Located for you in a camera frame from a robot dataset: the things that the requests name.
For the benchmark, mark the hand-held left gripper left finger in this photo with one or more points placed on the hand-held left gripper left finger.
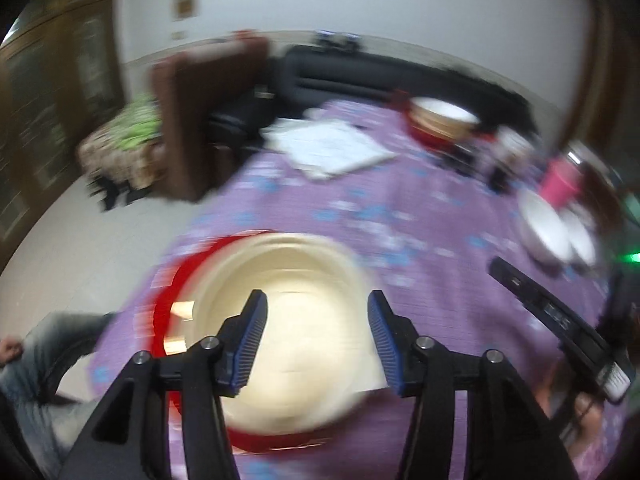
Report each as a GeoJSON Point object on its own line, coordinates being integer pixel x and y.
{"type": "Point", "coordinates": [245, 345]}

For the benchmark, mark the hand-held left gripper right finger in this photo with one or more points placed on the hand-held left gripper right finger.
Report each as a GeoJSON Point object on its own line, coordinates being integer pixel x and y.
{"type": "Point", "coordinates": [387, 345]}

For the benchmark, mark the large red plate gold print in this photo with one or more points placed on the large red plate gold print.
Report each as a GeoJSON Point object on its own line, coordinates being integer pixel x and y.
{"type": "Point", "coordinates": [165, 305]}

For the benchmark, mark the cream bowl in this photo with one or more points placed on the cream bowl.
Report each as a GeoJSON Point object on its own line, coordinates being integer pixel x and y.
{"type": "Point", "coordinates": [430, 123]}
{"type": "Point", "coordinates": [310, 270]}

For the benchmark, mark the stack of bowls on red plate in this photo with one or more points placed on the stack of bowls on red plate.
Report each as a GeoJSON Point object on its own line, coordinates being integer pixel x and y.
{"type": "Point", "coordinates": [425, 141]}

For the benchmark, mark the white bowl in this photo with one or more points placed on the white bowl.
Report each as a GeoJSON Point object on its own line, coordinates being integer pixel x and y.
{"type": "Point", "coordinates": [582, 240]}
{"type": "Point", "coordinates": [542, 225]}
{"type": "Point", "coordinates": [445, 110]}

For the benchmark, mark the pink cup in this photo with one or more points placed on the pink cup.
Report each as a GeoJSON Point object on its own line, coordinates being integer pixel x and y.
{"type": "Point", "coordinates": [560, 185]}

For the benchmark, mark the purple floral tablecloth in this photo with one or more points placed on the purple floral tablecloth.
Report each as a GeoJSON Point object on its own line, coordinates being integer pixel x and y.
{"type": "Point", "coordinates": [400, 200]}

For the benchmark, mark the dark bottle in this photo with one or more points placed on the dark bottle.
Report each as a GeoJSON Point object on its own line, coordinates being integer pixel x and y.
{"type": "Point", "coordinates": [502, 177]}

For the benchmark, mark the white jar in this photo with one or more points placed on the white jar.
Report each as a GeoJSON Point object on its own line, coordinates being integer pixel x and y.
{"type": "Point", "coordinates": [512, 142]}

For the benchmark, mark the black shoe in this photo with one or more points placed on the black shoe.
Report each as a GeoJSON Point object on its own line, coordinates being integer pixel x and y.
{"type": "Point", "coordinates": [110, 195]}
{"type": "Point", "coordinates": [128, 195]}

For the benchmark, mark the person's left leg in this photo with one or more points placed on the person's left leg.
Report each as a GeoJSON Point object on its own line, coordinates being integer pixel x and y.
{"type": "Point", "coordinates": [45, 360]}

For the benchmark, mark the white paper notebook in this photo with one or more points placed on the white paper notebook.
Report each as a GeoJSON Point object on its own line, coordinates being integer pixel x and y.
{"type": "Point", "coordinates": [330, 147]}

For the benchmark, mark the brown armchair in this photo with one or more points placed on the brown armchair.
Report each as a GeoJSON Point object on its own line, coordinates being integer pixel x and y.
{"type": "Point", "coordinates": [185, 125]}

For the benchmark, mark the green blanket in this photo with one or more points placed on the green blanket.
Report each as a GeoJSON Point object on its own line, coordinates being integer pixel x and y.
{"type": "Point", "coordinates": [135, 125]}

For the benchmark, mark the black leather sofa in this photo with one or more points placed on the black leather sofa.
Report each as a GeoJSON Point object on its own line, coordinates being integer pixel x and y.
{"type": "Point", "coordinates": [350, 75]}

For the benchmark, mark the black device with blue screen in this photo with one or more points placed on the black device with blue screen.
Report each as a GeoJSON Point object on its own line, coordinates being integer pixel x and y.
{"type": "Point", "coordinates": [349, 42]}
{"type": "Point", "coordinates": [326, 40]}

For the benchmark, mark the wooden wardrobe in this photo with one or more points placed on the wooden wardrobe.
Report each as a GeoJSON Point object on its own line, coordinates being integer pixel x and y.
{"type": "Point", "coordinates": [45, 110]}

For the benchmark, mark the wooden door frame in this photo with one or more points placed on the wooden door frame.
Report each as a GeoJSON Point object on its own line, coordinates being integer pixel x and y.
{"type": "Point", "coordinates": [615, 85]}

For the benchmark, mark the small wall plaque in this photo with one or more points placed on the small wall plaque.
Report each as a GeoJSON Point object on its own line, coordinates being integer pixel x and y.
{"type": "Point", "coordinates": [184, 5]}

